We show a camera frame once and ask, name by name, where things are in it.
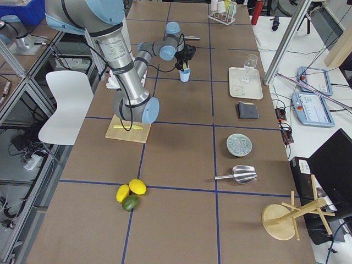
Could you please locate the green lime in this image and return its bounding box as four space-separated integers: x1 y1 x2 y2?
122 194 139 211

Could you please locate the cream bear tray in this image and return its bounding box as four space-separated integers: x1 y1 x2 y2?
228 67 263 100

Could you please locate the yellow plastic knife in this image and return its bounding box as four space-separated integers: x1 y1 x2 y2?
113 125 144 130

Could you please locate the wooden cutting board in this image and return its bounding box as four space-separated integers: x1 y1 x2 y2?
105 115 151 143

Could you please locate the red bottle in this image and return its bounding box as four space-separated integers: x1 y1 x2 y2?
251 0 264 25

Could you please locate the grey folded cloth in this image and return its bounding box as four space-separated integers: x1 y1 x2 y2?
235 101 259 119

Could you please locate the white chair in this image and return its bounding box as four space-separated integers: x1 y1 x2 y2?
38 70 94 145

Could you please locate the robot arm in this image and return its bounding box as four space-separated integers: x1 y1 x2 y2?
45 0 196 124
165 21 181 42

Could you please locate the steel muddler with black cap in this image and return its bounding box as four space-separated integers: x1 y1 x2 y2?
184 36 200 41

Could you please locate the aluminium frame post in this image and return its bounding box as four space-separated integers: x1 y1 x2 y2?
263 0 312 85

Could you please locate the blue teach pendant far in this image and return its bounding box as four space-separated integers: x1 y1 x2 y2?
297 66 333 96

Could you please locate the blue teach pendant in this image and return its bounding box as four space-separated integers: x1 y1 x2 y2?
291 92 335 128
297 66 333 96

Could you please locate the yellow lemon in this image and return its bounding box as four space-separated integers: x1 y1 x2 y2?
128 179 147 195
115 184 130 203

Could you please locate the light blue cup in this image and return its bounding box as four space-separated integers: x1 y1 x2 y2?
179 68 191 83

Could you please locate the blue teach pendant near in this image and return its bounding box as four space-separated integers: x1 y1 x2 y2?
291 92 335 128

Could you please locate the steel ice scoop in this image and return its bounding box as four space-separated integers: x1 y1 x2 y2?
214 165 258 184

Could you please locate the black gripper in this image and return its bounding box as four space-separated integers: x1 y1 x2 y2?
175 44 196 70

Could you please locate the white wire cup rack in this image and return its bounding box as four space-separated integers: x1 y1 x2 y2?
208 0 237 25

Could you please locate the green bowl with ice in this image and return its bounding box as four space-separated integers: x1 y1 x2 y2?
226 134 252 157

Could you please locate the wine glass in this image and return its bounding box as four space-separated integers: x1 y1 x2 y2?
242 54 258 83

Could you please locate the wooden mug tree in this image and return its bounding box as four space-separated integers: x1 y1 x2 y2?
261 174 335 240

